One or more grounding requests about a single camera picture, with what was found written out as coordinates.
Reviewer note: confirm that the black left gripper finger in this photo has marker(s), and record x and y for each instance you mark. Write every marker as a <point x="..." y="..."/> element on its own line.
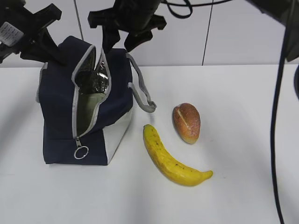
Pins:
<point x="33" y="53"/>
<point x="46" y="49"/>

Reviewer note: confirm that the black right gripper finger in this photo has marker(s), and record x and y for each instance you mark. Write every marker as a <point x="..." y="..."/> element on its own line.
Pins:
<point x="132" y="41"/>
<point x="110" y="37"/>

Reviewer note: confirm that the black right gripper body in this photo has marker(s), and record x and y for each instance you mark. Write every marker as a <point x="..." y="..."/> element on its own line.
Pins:
<point x="131" y="16"/>

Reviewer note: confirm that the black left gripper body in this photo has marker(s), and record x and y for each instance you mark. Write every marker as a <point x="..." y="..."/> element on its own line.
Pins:
<point x="19" y="27"/>

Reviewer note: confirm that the navy blue lunch bag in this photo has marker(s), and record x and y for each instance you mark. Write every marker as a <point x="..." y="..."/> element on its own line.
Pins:
<point x="115" y="74"/>

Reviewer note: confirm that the green lidded glass container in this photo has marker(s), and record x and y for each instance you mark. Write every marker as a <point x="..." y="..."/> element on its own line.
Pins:
<point x="87" y="111"/>

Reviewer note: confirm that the brown bread roll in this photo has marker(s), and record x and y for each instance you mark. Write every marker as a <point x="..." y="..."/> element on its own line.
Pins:
<point x="186" y="120"/>

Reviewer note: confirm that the yellow banana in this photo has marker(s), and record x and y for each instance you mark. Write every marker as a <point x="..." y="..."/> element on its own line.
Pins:
<point x="171" y="168"/>

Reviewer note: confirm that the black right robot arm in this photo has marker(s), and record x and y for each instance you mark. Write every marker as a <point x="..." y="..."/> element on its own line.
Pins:
<point x="286" y="12"/>

